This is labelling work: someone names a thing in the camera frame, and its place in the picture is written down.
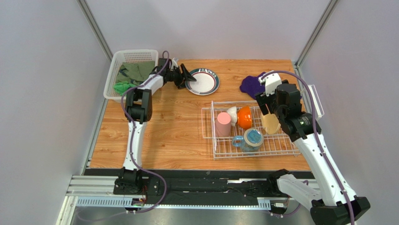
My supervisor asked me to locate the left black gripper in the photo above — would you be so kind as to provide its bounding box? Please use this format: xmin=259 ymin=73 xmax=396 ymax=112
xmin=165 ymin=64 xmax=196 ymax=90

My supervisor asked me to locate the yellow bear plate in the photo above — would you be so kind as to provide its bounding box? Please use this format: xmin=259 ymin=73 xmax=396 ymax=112
xmin=261 ymin=114 xmax=281 ymax=135

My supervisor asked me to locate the white plate green red rim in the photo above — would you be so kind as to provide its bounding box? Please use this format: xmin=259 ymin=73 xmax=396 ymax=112
xmin=185 ymin=68 xmax=221 ymax=96

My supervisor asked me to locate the orange bowl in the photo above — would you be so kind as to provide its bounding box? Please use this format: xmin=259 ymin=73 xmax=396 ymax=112
xmin=237 ymin=106 xmax=252 ymax=130

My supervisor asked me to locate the white patterned small bowl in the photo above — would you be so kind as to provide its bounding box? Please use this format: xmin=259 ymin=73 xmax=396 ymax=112
xmin=227 ymin=106 xmax=238 ymax=127

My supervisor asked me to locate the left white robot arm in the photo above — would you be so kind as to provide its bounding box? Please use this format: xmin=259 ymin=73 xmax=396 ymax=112
xmin=113 ymin=58 xmax=196 ymax=195

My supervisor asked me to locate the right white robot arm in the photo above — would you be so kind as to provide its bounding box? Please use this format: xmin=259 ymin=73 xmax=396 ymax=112
xmin=256 ymin=82 xmax=370 ymax=225

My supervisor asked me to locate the purple cloth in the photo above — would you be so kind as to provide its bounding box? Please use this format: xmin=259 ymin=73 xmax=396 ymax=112
xmin=239 ymin=72 xmax=266 ymax=99

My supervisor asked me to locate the blue glass mug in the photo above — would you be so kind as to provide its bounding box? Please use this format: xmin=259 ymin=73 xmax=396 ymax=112
xmin=232 ymin=128 xmax=264 ymax=153

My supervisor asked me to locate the pink cup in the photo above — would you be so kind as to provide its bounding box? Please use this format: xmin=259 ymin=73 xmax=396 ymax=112
xmin=215 ymin=112 xmax=231 ymax=137

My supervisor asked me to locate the olive green cloth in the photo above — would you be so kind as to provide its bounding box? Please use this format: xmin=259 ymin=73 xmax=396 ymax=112
xmin=116 ymin=61 xmax=155 ymax=85

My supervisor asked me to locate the bright green cloth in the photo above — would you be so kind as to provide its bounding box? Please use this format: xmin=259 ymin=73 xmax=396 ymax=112
xmin=113 ymin=81 xmax=136 ymax=96

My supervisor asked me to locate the white plastic basket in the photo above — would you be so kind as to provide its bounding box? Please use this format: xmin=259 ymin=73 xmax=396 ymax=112
xmin=103 ymin=49 xmax=159 ymax=103

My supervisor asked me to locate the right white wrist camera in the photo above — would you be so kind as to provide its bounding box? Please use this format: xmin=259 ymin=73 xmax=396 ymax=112
xmin=258 ymin=70 xmax=282 ymax=96

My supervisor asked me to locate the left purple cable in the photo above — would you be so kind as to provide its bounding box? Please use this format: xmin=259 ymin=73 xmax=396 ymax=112
xmin=74 ymin=50 xmax=171 ymax=219

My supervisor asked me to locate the purple cable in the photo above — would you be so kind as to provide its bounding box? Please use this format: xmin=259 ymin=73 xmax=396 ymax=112
xmin=261 ymin=70 xmax=356 ymax=225
xmin=74 ymin=50 xmax=171 ymax=219

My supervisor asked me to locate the white wire dish rack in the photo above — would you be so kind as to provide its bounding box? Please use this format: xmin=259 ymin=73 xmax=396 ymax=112
xmin=201 ymin=101 xmax=300 ymax=159

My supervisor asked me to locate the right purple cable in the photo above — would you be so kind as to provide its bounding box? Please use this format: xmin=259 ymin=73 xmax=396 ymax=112
xmin=261 ymin=70 xmax=356 ymax=225

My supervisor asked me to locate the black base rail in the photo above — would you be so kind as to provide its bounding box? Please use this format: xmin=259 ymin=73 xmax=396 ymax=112
xmin=84 ymin=168 xmax=312 ymax=208

